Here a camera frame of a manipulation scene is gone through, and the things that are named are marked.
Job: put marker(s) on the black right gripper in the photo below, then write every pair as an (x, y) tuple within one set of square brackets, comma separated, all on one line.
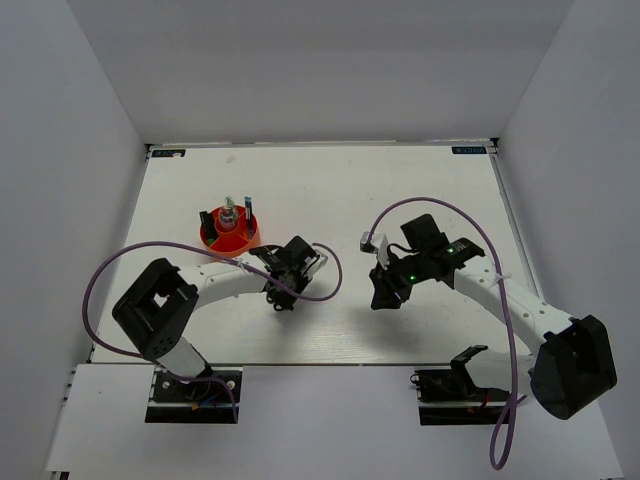
[(386, 285)]

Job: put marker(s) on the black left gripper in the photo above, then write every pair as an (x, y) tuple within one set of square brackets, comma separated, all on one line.
[(303, 280)]

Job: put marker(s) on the black handled scissors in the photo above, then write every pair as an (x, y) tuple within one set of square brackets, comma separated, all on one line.
[(281, 301)]

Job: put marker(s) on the blue clear pen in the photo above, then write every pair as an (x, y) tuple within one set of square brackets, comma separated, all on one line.
[(249, 217)]

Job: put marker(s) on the yellow cap black highlighter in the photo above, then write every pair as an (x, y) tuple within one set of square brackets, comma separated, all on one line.
[(227, 218)]

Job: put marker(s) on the green cap black highlighter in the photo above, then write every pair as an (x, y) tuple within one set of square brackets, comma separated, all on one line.
[(209, 233)]

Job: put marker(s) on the green translucent correction tape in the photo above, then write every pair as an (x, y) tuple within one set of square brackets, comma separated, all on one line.
[(229, 202)]

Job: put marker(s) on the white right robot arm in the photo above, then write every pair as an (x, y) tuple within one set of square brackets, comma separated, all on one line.
[(569, 363)]

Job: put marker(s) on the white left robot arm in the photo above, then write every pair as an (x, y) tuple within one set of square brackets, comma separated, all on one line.
[(155, 310)]

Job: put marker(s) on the orange round organizer container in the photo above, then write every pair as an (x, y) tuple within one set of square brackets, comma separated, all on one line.
[(234, 243)]

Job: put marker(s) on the right blue table label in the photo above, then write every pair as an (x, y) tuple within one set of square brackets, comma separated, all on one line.
[(469, 150)]

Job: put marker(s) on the blue table label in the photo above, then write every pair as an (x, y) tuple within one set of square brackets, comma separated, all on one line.
[(469, 150), (168, 153)]

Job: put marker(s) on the left blue table label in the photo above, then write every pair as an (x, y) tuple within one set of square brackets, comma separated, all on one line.
[(168, 153)]

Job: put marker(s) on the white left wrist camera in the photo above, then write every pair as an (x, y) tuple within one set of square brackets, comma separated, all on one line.
[(314, 264)]

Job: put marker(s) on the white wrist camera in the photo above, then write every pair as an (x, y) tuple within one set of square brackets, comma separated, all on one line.
[(314, 264), (376, 244)]

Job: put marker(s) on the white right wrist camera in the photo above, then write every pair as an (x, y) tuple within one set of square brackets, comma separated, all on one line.
[(376, 244)]

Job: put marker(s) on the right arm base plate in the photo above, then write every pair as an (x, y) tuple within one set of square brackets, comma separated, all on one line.
[(445, 400)]

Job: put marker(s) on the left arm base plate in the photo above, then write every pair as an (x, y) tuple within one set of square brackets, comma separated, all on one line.
[(172, 401)]

